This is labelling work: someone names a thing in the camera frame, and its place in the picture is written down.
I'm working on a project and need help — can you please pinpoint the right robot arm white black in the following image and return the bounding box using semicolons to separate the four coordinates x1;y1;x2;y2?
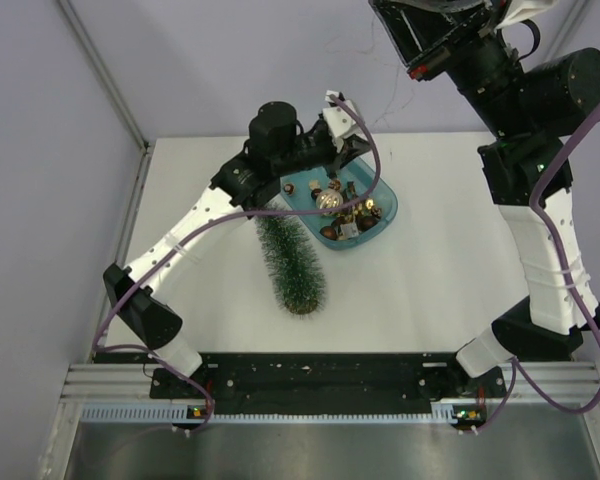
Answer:
371;1;600;396

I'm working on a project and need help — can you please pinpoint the brown bauble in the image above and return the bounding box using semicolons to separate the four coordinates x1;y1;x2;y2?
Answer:
320;226;338;241

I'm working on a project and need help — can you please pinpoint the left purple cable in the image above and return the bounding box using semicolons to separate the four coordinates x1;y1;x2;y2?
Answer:
92;97;384;436

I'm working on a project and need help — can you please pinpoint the thin gold string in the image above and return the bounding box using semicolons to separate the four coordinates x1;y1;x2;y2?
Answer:
329;19;421;156

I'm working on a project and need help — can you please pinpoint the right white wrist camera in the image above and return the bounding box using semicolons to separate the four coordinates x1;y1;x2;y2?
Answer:
497;0;559;29

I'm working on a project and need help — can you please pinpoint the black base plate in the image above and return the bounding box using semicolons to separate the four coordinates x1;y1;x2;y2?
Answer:
92;349;504;416

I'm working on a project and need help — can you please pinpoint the large silver gold bauble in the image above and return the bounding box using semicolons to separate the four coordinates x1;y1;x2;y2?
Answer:
315;188;344;210

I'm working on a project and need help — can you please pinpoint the right aluminium corner post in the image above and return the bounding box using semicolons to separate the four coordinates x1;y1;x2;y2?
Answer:
497;0;594;144

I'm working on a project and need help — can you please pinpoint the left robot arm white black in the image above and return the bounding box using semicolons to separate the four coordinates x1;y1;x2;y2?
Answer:
103;91;377;397

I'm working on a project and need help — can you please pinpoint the left aluminium corner post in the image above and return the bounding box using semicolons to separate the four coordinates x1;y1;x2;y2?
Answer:
54;0;149;152

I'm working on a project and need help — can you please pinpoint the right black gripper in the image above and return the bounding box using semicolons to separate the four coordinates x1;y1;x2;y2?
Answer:
368;0;528;140

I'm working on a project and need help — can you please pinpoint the aluminium front rail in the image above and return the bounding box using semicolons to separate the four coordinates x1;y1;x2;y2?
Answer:
61;355;600;401

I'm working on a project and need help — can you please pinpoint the small green christmas tree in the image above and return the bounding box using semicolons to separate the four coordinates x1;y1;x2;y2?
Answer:
255;215;327;318

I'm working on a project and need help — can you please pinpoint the brown ribbon gold berry sprig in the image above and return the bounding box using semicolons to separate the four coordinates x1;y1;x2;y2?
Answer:
332;182;378;235

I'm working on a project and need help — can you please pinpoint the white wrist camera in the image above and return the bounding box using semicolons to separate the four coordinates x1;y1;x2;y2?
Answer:
322;90;361;149
497;0;559;29

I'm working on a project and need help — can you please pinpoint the white slotted cable duct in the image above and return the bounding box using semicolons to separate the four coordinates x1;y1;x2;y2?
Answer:
81;403;486;426

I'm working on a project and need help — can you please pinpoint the aluminium corner post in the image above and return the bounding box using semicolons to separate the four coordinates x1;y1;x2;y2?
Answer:
54;0;149;152
497;0;594;144

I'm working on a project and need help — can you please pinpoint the teal plastic bin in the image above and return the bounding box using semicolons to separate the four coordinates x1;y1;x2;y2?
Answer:
281;158;398;250

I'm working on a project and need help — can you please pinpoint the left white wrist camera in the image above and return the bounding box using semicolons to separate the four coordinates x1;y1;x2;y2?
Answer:
322;90;361;149

